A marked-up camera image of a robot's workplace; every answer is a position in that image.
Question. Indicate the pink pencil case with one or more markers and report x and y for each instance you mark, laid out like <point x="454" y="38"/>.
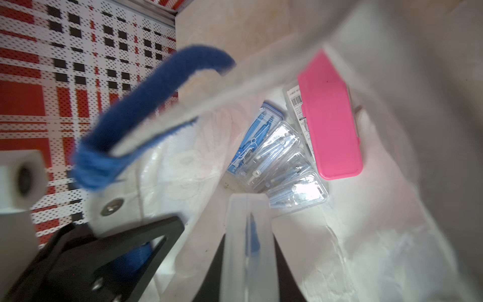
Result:
<point x="329" y="117"/>

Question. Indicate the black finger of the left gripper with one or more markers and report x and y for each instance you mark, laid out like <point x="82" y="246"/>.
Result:
<point x="75" y="265"/>

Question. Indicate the clear compass case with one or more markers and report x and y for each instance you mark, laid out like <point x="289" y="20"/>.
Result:
<point x="271" y="160"/>

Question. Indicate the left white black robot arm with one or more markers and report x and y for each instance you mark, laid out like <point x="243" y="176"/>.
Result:
<point x="23" y="183"/>

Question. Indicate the clear case barcode label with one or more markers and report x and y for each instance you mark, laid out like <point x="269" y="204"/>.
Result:
<point x="294" y="104"/>

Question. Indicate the white canvas bag blue handles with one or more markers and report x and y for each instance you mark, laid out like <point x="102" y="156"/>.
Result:
<point x="407" y="228"/>

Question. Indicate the clear tube with blue pen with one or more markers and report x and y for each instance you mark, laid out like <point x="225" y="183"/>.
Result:
<point x="249" y="266"/>

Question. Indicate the right gripper own finger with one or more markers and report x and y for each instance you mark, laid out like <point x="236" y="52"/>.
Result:
<point x="210" y="288"/>

